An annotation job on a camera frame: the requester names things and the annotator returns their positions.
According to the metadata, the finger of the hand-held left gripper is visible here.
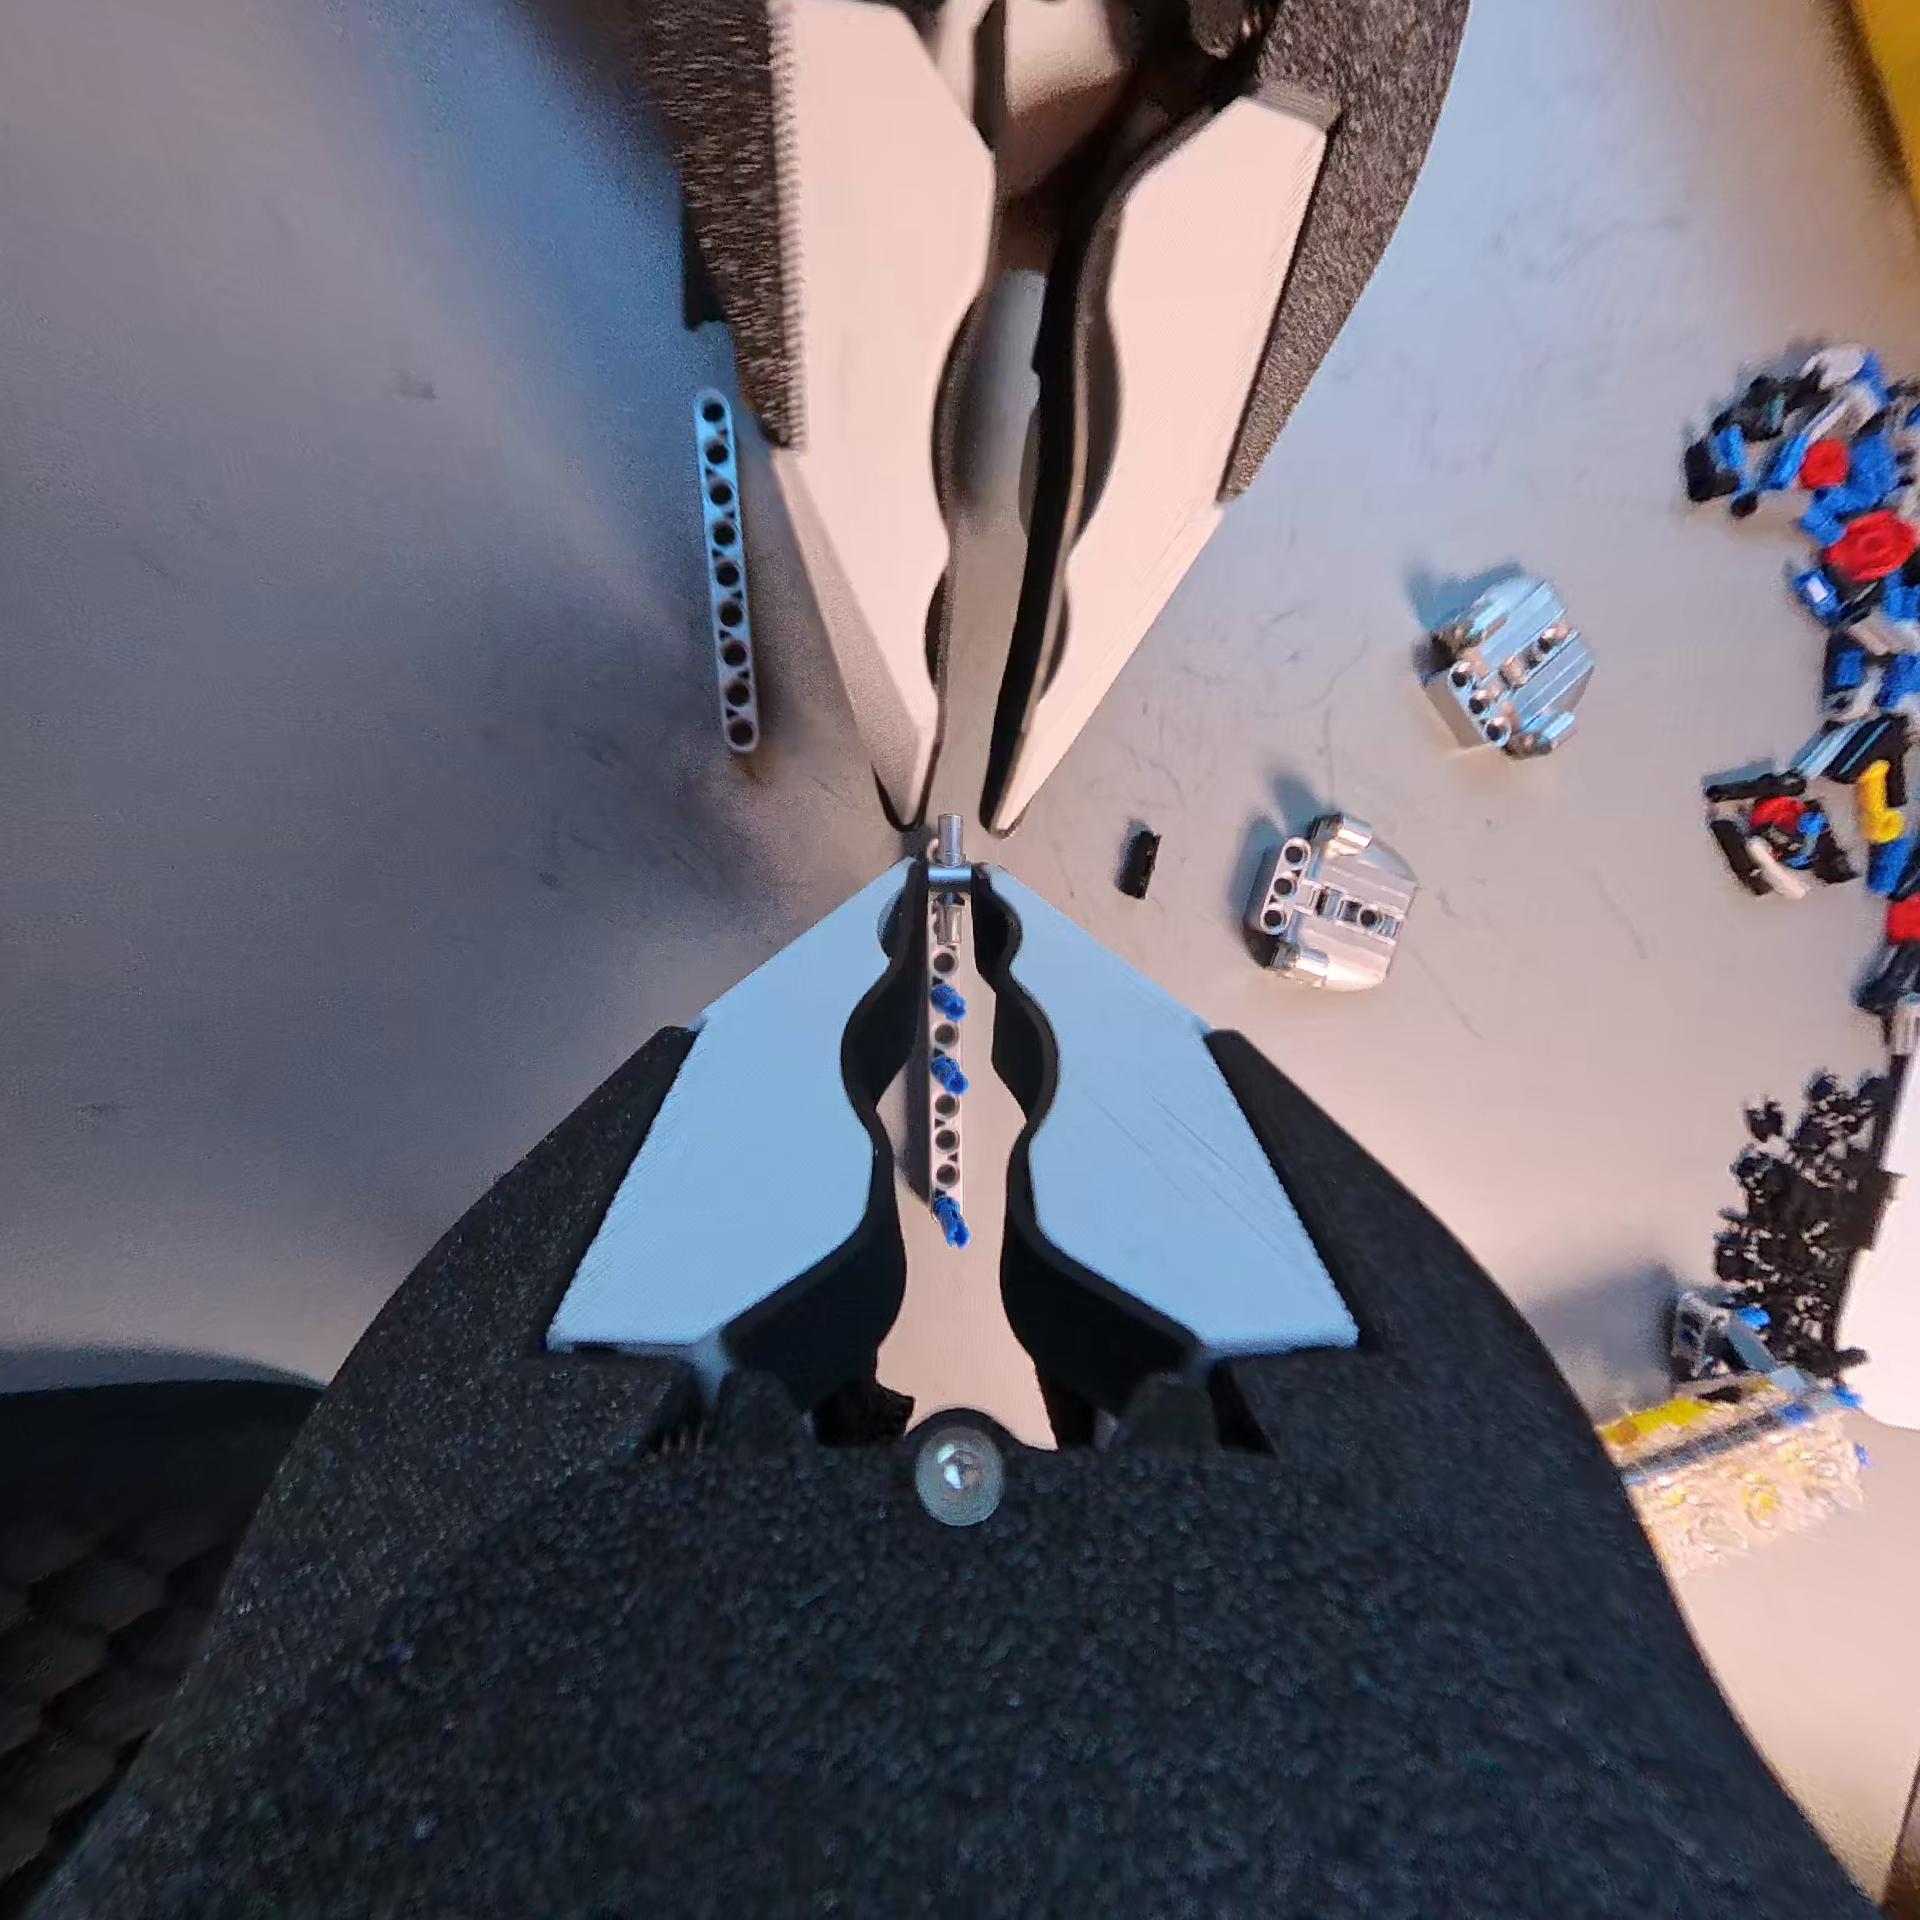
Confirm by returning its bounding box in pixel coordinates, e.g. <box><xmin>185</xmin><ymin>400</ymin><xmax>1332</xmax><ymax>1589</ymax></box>
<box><xmin>768</xmin><ymin>0</ymin><xmax>1002</xmax><ymax>826</ymax></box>
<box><xmin>978</xmin><ymin>102</ymin><xmax>1338</xmax><ymax>833</ymax></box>

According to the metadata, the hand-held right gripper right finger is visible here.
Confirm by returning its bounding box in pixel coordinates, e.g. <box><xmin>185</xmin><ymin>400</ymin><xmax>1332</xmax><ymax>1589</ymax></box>
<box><xmin>968</xmin><ymin>863</ymin><xmax>1360</xmax><ymax>1445</ymax></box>

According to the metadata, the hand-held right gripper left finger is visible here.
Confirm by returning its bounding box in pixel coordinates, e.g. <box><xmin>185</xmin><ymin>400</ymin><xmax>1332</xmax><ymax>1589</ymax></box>
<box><xmin>547</xmin><ymin>858</ymin><xmax>933</xmax><ymax>1423</ymax></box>

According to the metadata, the long grey toy beam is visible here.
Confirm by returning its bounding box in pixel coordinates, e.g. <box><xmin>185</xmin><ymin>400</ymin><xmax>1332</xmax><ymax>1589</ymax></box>
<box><xmin>693</xmin><ymin>385</ymin><xmax>762</xmax><ymax>753</ymax></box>
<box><xmin>921</xmin><ymin>884</ymin><xmax>969</xmax><ymax>1202</ymax></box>

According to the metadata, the silver toy engine block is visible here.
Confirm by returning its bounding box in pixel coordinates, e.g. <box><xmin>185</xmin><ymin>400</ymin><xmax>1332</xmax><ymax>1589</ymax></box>
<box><xmin>1417</xmin><ymin>568</ymin><xmax>1595</xmax><ymax>758</ymax></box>
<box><xmin>1241</xmin><ymin>814</ymin><xmax>1421</xmax><ymax>992</ymax></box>

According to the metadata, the yellow bin with black beams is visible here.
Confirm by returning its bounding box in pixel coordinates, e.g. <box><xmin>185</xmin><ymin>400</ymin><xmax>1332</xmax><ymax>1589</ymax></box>
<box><xmin>1844</xmin><ymin>0</ymin><xmax>1920</xmax><ymax>183</ymax></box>

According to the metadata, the pile of black pins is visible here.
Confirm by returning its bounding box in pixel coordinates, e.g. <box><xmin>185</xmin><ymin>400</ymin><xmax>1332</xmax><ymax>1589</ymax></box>
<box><xmin>1710</xmin><ymin>1072</ymin><xmax>1899</xmax><ymax>1343</ymax></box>

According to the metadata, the pile of mixed toy pins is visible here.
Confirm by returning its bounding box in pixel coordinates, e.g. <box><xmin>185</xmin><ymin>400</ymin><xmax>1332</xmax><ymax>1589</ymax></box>
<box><xmin>1680</xmin><ymin>344</ymin><xmax>1920</xmax><ymax>1050</ymax></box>

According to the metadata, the white wooden book stand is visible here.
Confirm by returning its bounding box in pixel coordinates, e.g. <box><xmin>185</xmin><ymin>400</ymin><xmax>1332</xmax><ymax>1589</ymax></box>
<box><xmin>1837</xmin><ymin>1048</ymin><xmax>1920</xmax><ymax>1425</ymax></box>

